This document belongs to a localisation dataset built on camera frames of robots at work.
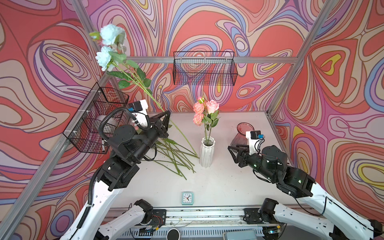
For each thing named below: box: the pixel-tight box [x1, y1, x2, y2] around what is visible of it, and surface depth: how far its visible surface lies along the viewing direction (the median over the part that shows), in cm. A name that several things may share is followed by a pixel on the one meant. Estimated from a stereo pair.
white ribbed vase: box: [199, 136, 216, 169], surface depth 78 cm
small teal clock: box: [181, 191, 194, 206], surface depth 79 cm
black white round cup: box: [166, 228, 181, 240], surface depth 66 cm
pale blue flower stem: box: [89, 24, 199, 157], surface depth 43 cm
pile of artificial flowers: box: [141, 119, 200, 180], surface depth 97 cm
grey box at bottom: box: [222, 229, 258, 240], surface depth 69 cm
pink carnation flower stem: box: [193, 96, 207, 141], surface depth 68 cm
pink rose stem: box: [203, 99, 220, 145], surface depth 62 cm
